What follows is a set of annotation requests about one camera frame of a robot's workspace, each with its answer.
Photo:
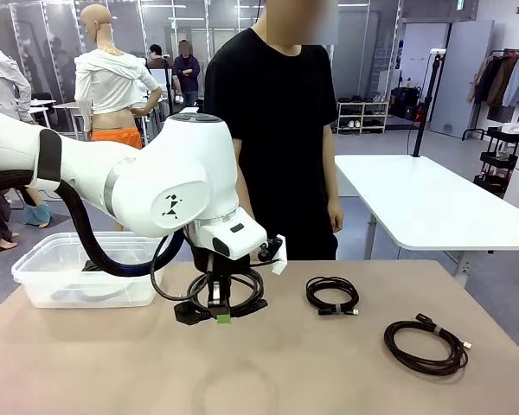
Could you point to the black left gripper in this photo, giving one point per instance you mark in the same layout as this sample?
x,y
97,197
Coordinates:
x,y
218,266

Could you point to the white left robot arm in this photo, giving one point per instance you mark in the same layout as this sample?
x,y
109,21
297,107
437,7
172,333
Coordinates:
x,y
164,181

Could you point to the person's left forearm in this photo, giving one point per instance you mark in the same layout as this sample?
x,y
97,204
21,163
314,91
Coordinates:
x,y
334,186

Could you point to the person's right forearm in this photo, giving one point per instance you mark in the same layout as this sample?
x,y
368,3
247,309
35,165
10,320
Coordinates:
x,y
243,190

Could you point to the person's left hand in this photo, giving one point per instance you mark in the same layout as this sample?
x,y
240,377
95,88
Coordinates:
x,y
336,218

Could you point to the left arm black braided sleeve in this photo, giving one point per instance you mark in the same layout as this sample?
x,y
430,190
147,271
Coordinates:
x,y
91,242

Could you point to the translucent white plastic bin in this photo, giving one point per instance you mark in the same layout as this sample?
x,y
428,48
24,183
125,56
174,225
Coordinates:
x,y
47,281

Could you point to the person in black T-shirt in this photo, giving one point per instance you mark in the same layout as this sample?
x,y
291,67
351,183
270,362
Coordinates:
x,y
277,129

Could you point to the large white table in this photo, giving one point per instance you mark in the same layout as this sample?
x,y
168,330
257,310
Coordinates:
x,y
415,194

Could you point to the background person purple hoodie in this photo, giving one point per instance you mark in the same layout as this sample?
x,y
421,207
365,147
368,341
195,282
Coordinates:
x,y
186,69

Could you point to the white shoe rack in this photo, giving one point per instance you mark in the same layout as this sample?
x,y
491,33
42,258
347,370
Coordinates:
x,y
363,113

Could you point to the white office desk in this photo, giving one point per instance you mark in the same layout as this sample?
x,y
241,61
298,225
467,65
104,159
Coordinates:
x,y
43,103
69,105

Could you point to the mannequin with orange trousers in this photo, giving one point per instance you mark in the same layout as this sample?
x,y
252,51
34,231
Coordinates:
x,y
112,78

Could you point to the background person brown top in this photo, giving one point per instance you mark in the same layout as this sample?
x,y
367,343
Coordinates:
x,y
155,56

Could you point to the black backpack pile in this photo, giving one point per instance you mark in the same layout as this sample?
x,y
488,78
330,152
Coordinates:
x,y
404,101

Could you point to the mannequin in grey shirt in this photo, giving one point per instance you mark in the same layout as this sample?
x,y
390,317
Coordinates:
x,y
0,86

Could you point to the black utility cart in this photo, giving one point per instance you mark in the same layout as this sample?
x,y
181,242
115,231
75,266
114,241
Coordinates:
x,y
497,157

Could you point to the grey door panel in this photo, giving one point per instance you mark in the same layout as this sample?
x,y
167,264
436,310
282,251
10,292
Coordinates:
x,y
463,78

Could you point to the clothes rack with coats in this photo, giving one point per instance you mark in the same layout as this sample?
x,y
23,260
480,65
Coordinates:
x,y
501,82

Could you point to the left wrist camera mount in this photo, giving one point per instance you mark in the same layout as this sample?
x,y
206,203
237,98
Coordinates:
x,y
279,259

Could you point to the black tripod with camera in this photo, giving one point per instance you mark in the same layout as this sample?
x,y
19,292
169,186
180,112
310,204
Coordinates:
x,y
169,86

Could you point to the black camera stand pole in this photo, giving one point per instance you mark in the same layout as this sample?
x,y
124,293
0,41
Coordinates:
x,y
432,82

